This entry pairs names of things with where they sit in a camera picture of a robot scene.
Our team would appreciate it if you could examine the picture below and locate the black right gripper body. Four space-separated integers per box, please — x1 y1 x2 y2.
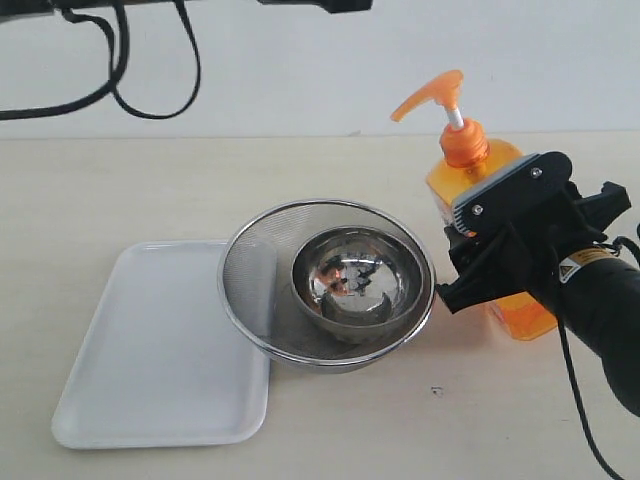
436 182 628 315

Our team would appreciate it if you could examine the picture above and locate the orange dish soap pump bottle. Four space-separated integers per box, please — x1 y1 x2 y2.
391 70 557 341

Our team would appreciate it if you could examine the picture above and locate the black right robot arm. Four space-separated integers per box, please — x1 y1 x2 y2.
436 181 639 414

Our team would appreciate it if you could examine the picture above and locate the small stainless steel bowl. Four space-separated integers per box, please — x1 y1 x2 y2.
290 225 426 344

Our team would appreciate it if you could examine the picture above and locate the steel mesh strainer basket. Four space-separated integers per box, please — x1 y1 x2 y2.
218 199 436 374

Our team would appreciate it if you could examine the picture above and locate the white foam tray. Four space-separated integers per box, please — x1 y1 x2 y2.
51 240 270 450

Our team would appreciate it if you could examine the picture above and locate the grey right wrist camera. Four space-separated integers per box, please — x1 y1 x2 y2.
451 151 573 236

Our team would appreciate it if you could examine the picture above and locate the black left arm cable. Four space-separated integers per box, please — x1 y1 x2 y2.
0 0 204 122

